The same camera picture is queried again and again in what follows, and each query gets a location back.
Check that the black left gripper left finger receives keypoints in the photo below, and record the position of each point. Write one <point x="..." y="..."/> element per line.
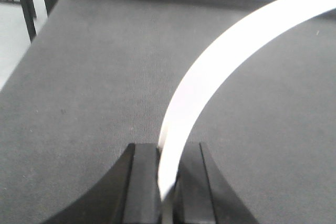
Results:
<point x="127" y="193"/>

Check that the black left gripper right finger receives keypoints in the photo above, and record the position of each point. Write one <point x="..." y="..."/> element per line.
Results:
<point x="202" y="194"/>

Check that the white curved PVC pipe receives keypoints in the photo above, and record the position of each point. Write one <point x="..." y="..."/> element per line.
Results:
<point x="215" y="64"/>

